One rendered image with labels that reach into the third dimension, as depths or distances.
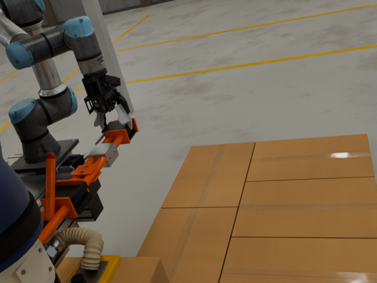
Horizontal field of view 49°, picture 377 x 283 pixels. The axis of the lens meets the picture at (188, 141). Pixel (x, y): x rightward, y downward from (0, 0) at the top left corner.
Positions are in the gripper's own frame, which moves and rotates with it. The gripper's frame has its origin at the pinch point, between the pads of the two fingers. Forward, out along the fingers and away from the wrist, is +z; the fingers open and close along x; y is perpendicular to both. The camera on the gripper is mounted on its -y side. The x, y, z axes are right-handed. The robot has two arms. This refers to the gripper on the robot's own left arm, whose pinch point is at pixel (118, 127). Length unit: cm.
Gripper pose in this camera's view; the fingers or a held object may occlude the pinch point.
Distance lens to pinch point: 133.6
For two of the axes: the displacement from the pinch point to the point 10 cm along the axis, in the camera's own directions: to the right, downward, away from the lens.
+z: 2.3, 8.6, 4.6
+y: -2.6, 5.1, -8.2
